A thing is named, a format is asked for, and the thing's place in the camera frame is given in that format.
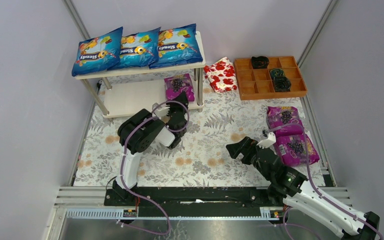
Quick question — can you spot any wooden compartment tray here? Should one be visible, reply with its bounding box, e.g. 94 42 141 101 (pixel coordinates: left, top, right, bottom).
234 56 308 101

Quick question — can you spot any floral table mat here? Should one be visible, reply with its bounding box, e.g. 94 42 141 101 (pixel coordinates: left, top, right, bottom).
73 80 308 187

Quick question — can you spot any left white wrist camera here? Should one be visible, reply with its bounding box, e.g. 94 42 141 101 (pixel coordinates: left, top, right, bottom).
151 103 170 118

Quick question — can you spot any blue Slendy candy bag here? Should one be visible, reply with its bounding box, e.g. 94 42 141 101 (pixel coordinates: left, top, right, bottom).
71 26 124 77
108 27 161 70

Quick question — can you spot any red floral white pouch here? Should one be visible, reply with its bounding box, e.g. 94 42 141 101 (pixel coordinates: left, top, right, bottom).
203 57 238 93

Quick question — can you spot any dark green coiled item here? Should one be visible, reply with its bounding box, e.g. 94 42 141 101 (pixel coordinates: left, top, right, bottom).
269 68 285 80

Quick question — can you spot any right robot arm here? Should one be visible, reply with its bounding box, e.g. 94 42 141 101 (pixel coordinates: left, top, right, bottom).
226 133 383 240

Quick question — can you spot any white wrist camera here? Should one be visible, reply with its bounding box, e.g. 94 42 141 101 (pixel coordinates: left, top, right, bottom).
151 103 170 118
257 132 277 149

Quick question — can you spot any black coiled item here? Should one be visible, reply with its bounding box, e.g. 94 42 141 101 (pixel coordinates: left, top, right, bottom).
273 76 292 92
250 56 270 69

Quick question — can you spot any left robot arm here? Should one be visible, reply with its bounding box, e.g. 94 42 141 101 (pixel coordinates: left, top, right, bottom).
112 92 190 201

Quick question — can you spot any purple grape candy bag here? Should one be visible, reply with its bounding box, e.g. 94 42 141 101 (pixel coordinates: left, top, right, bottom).
266 106 304 138
274 134 320 167
164 73 195 102

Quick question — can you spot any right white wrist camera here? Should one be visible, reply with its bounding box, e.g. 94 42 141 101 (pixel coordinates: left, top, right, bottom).
257 132 277 149

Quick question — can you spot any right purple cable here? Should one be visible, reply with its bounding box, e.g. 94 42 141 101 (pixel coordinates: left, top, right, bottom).
263 123 384 240

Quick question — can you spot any blue candy bag on shelf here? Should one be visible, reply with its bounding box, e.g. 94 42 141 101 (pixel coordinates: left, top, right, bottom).
149 23 203 68

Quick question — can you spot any white two-tier shelf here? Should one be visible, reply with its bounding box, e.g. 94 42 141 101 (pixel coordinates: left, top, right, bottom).
75 31 206 119

